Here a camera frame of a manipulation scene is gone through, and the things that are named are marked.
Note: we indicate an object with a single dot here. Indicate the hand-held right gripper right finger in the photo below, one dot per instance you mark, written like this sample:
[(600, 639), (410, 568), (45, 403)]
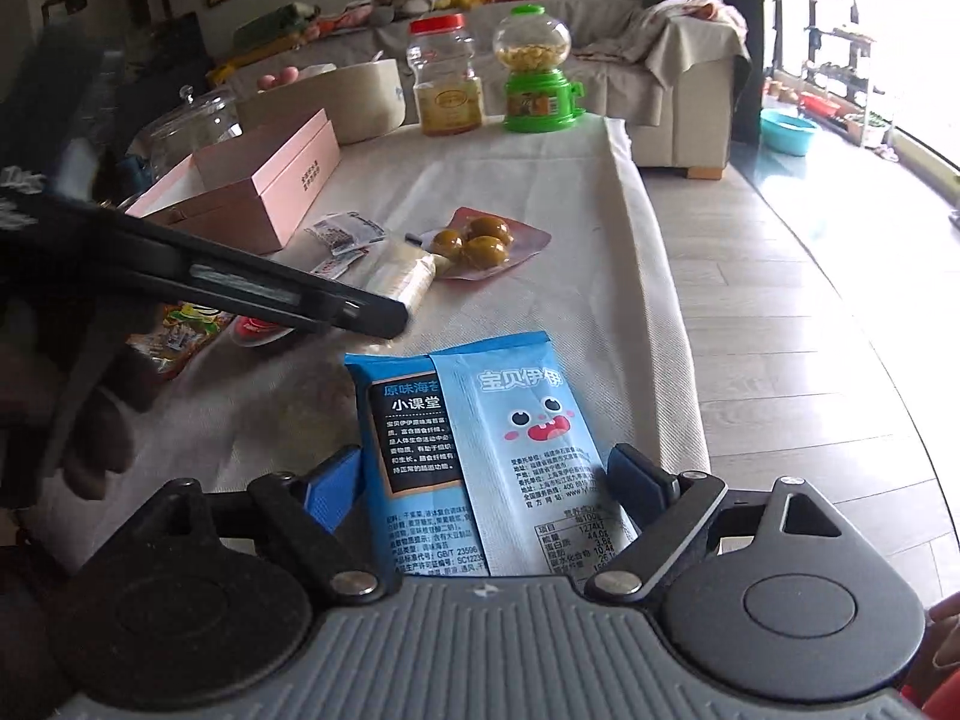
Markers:
[(637, 484)]

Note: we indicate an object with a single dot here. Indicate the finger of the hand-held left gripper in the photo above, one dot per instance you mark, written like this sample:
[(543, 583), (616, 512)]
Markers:
[(225, 270)]

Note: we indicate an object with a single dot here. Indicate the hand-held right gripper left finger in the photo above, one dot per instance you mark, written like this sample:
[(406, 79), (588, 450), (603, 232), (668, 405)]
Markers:
[(330, 487)]

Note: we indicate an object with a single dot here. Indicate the green and red snack packet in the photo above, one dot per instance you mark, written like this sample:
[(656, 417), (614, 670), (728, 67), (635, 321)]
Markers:
[(176, 337)]

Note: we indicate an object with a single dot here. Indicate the pink cardboard box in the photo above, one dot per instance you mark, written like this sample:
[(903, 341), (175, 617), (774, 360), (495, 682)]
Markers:
[(262, 180)]

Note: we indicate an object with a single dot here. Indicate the clear bag of bread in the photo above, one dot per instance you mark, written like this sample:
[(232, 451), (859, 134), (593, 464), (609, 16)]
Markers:
[(345, 236)]

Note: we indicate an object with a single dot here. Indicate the blue seaweed snack packet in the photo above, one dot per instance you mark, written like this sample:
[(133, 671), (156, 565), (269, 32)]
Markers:
[(495, 450)]

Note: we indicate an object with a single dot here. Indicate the vacuum-packed brown eggs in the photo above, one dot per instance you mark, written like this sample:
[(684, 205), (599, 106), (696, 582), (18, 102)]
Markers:
[(480, 244)]

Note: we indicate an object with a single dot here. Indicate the person's left hand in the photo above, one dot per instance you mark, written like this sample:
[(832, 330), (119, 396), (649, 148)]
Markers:
[(67, 405)]

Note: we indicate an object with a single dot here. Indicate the dark cabinet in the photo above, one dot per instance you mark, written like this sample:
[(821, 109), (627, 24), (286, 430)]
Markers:
[(135, 22)]

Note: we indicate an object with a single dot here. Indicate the glass jar with lid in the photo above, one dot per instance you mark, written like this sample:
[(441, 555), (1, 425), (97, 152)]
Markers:
[(195, 127)]

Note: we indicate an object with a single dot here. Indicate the yellow cushion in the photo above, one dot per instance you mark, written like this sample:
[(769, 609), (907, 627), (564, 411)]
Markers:
[(219, 75)]

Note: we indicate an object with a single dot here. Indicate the white tablecloth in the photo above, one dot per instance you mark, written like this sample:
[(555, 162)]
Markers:
[(600, 240)]

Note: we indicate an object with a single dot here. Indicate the green plush toy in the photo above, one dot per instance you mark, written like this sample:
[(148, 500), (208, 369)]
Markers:
[(274, 26)]

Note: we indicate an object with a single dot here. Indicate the pink plush toy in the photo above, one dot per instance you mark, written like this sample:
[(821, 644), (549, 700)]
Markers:
[(341, 21)]

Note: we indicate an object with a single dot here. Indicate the plastic jar red lid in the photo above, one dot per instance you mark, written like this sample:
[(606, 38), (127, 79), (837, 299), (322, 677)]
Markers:
[(446, 82)]

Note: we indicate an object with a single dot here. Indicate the grey plush toy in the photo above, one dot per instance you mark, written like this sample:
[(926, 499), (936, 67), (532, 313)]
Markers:
[(397, 6)]

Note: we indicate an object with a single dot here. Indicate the green candy dispenser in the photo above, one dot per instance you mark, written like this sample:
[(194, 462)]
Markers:
[(536, 75)]

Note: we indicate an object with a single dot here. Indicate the grey covered sofa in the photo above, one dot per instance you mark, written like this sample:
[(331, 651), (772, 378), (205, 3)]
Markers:
[(675, 112)]

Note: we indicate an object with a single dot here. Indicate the blue plastic basin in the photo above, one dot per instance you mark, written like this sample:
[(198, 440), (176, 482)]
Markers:
[(789, 133)]

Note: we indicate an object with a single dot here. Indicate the red plastic basin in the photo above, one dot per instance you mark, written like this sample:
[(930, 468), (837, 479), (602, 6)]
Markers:
[(819, 105)]

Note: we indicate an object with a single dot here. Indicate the metal plant rack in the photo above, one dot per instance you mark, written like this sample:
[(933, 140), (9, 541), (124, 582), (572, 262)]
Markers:
[(855, 82)]

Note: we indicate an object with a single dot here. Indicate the dark curtain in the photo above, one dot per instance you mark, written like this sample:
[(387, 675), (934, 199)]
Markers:
[(754, 37)]

